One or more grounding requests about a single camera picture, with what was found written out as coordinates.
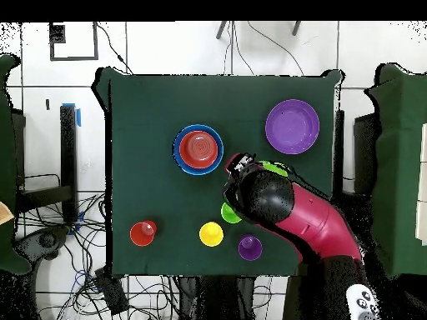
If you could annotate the orange bowl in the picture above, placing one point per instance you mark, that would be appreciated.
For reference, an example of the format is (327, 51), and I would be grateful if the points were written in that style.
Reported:
(198, 150)

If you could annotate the large green bowl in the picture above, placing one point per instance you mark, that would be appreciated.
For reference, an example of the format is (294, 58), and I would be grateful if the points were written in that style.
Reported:
(275, 167)

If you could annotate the large light blue bowl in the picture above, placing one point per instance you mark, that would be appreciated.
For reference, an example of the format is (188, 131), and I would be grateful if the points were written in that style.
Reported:
(176, 157)

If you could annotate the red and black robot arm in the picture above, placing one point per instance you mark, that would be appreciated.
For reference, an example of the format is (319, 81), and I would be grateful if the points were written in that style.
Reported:
(317, 223)

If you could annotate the green cup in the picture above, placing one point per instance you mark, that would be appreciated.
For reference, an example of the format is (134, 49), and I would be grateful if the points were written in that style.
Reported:
(228, 215)

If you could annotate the large purple bowl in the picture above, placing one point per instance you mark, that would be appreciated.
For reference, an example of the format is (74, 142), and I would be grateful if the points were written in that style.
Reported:
(292, 126)

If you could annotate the yellow cup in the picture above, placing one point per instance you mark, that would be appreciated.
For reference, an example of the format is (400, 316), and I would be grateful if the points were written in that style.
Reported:
(211, 235)

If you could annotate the purple cup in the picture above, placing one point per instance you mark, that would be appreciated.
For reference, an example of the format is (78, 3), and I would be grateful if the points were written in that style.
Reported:
(250, 250)

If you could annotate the dark green tablecloth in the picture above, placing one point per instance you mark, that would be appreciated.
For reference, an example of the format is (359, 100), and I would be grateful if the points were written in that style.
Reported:
(150, 100)

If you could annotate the black metal stand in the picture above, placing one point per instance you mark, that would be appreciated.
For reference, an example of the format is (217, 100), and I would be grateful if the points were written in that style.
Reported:
(339, 150)
(68, 160)

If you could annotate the orange cup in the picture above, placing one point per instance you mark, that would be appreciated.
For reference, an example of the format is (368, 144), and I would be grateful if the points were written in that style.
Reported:
(140, 235)

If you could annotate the black equipment box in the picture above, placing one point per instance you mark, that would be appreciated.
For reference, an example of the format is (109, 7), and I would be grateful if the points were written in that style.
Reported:
(365, 156)
(19, 150)

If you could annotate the side table green cloth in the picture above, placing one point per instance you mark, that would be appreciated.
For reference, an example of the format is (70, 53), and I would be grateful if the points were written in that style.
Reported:
(400, 166)
(6, 150)

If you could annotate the black floor box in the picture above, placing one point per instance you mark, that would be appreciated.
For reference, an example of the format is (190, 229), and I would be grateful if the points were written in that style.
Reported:
(111, 290)

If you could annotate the small black floor marker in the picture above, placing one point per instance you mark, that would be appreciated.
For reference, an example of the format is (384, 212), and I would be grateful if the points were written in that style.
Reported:
(47, 104)

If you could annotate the black floor stand base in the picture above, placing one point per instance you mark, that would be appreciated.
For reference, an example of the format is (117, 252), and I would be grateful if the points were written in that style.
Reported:
(46, 240)

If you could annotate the tan cardboard sheet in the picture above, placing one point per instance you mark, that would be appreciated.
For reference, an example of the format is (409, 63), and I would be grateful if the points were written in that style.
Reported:
(5, 212)

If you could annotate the camera tripod legs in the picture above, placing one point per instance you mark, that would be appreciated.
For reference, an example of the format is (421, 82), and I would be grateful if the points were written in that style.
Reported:
(221, 30)

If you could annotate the gray square floor frame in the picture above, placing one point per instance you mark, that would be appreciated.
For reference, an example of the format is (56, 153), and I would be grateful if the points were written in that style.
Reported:
(73, 58)

